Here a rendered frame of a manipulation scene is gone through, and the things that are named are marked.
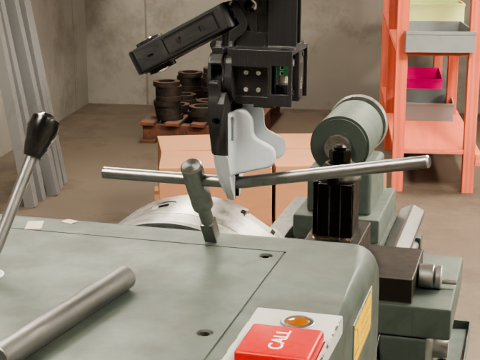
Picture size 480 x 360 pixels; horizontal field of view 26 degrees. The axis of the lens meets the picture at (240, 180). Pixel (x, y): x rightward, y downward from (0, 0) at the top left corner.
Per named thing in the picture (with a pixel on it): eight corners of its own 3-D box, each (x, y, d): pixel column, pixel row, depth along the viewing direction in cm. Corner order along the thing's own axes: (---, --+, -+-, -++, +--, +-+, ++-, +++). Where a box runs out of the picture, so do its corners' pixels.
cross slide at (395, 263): (411, 303, 183) (412, 279, 182) (180, 281, 194) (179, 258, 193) (422, 271, 200) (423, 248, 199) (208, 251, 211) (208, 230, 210)
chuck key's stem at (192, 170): (200, 245, 110) (177, 173, 102) (205, 228, 111) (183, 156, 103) (219, 246, 109) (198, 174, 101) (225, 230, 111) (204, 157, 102)
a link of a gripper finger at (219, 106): (223, 158, 97) (224, 63, 95) (207, 157, 97) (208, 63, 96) (236, 150, 101) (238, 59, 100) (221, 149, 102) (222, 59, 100)
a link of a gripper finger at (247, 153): (271, 209, 98) (273, 112, 96) (211, 204, 100) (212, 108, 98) (278, 202, 101) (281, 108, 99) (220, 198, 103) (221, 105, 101)
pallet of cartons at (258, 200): (375, 206, 580) (378, 131, 569) (393, 256, 495) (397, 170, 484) (157, 204, 583) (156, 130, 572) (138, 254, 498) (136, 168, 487)
